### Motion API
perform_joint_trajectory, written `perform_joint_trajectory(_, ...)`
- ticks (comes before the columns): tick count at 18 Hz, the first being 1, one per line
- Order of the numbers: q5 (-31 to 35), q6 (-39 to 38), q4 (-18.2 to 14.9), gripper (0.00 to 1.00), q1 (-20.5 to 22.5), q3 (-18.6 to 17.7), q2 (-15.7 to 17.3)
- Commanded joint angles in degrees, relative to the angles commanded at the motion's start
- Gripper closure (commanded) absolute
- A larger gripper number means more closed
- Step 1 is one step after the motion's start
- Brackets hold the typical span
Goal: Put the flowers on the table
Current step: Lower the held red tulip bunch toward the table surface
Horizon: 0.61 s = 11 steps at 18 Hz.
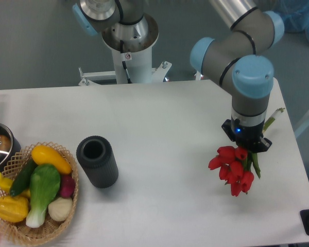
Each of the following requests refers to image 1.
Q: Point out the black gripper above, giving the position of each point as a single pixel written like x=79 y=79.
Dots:
x=250 y=138

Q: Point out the red tulip bouquet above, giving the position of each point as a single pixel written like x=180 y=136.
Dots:
x=237 y=167

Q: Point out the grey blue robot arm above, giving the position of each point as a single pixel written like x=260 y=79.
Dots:
x=234 y=64

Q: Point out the blue plastic cover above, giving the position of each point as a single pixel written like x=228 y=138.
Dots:
x=295 y=15

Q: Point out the dark grey ribbed vase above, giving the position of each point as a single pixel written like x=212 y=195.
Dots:
x=96 y=157

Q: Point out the white garlic bulb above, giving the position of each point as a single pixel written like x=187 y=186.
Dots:
x=60 y=208

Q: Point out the yellow squash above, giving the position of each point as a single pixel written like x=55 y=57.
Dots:
x=47 y=155

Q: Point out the green bok choy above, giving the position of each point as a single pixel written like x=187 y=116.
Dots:
x=44 y=186

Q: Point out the green cucumber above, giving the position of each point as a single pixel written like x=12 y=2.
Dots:
x=22 y=180

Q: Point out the yellow bell pepper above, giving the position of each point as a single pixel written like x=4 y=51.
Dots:
x=13 y=209

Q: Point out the woven wicker basket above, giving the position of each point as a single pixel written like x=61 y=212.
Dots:
x=21 y=234

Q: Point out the small yellow gourd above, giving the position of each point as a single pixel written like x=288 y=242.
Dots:
x=6 y=183

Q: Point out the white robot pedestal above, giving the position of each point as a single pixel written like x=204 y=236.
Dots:
x=131 y=49

